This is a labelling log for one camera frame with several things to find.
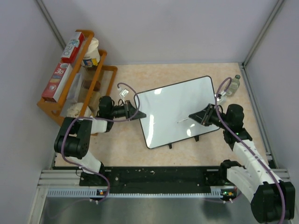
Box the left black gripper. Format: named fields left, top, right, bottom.
left=109, top=100, right=146, bottom=121

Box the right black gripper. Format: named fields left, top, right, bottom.
left=189, top=103, right=231, bottom=130

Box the white whiteboard black frame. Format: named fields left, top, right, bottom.
left=134, top=76, right=219, bottom=149

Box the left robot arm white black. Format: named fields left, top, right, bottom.
left=54, top=96, right=147, bottom=185

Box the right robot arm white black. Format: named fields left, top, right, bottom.
left=188, top=104, right=295, bottom=224

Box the orange wooden shelf rack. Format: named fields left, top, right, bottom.
left=37, top=30, right=118, bottom=126

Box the white crumpled bag lower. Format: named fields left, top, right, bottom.
left=66, top=103, right=92, bottom=118

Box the clear plastic box on shelf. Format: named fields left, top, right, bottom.
left=66, top=73, right=83, bottom=103

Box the red 3D toothpaste box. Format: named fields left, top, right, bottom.
left=42, top=63, right=72, bottom=102

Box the red white toothpaste box upper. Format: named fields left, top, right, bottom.
left=61, top=32, right=85, bottom=63

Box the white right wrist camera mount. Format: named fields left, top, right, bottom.
left=215, top=91, right=226, bottom=105

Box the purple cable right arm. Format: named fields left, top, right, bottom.
left=214, top=77, right=287, bottom=221

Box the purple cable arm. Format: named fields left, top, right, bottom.
left=59, top=82, right=141, bottom=203
left=214, top=77, right=287, bottom=221

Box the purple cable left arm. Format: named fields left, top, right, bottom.
left=59, top=82, right=141, bottom=203

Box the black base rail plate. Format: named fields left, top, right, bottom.
left=79, top=165, right=236, bottom=194

